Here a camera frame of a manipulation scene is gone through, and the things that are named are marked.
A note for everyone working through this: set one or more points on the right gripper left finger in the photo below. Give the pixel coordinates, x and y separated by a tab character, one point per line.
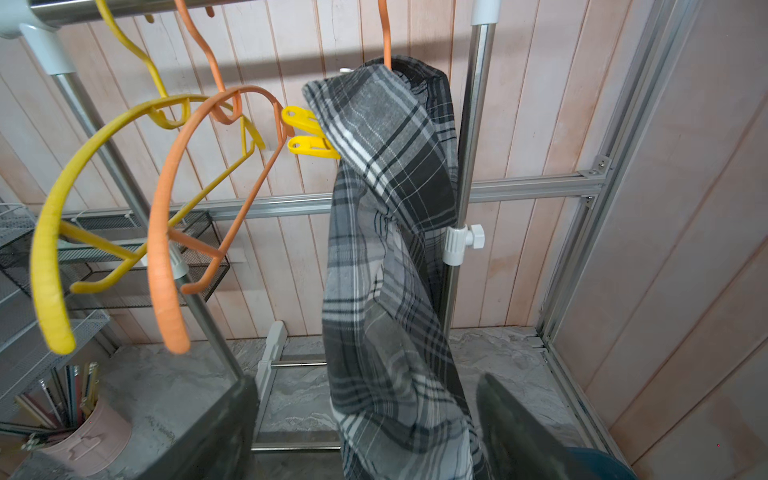
218	445

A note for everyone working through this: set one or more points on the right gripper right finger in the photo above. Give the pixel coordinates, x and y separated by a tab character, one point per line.
518	446

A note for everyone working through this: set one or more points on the grey plaid shirt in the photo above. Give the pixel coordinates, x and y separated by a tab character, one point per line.
396	395

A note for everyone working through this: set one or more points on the orange hanger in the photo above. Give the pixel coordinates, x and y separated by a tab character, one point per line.
386	33
226	107

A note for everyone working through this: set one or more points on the yellow plastic hanger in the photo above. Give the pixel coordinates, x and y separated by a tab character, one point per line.
98	172

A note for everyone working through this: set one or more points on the pink pencil cup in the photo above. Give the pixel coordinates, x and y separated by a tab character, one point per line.
72	424

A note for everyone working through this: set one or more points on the metal clothes rack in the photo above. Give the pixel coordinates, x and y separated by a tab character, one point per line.
38	22

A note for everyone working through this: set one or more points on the black mesh wall basket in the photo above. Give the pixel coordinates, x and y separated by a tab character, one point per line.
81	262

